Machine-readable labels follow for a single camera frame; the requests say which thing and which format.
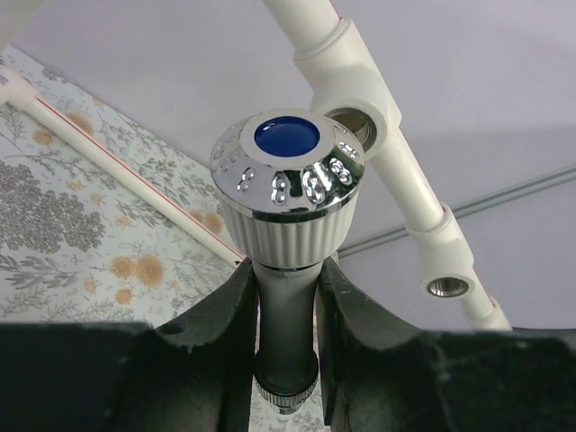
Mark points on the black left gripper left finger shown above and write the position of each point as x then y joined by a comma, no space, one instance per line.
195,372

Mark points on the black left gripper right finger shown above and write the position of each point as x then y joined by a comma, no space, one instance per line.
374,374

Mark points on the white pipe frame red stripe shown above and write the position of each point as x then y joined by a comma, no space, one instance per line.
333,58

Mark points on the floral patterned table mat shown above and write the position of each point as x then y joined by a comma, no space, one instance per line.
76,245

